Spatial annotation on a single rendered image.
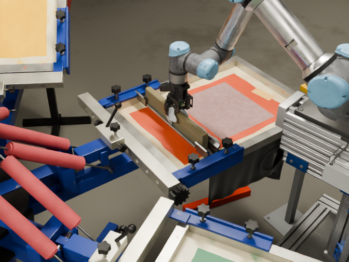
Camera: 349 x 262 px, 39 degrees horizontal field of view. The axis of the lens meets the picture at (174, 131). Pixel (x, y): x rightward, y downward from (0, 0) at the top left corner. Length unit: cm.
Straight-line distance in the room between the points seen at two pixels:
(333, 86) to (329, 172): 32
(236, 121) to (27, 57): 94
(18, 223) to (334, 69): 101
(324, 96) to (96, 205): 190
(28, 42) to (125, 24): 296
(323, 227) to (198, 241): 127
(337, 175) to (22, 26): 147
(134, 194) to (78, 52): 194
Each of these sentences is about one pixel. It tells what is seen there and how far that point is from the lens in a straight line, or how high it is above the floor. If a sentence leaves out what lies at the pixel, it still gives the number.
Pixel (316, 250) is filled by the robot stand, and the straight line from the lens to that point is 267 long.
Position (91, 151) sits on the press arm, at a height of 104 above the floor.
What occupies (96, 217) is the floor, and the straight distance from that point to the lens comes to 301.
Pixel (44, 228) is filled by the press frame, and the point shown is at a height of 105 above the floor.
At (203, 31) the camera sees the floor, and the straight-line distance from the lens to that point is 501.
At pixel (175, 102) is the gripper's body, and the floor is 114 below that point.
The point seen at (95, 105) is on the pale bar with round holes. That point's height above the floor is 104.
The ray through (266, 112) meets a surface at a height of 96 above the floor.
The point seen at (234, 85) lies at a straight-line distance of 236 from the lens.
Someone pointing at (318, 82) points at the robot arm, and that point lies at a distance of 149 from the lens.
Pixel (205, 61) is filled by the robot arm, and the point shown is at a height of 134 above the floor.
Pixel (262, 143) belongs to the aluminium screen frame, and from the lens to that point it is 199.
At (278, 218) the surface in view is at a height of 1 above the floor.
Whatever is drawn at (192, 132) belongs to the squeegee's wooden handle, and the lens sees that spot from 191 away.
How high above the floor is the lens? 221
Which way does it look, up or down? 38 degrees down
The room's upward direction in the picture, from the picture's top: 1 degrees clockwise
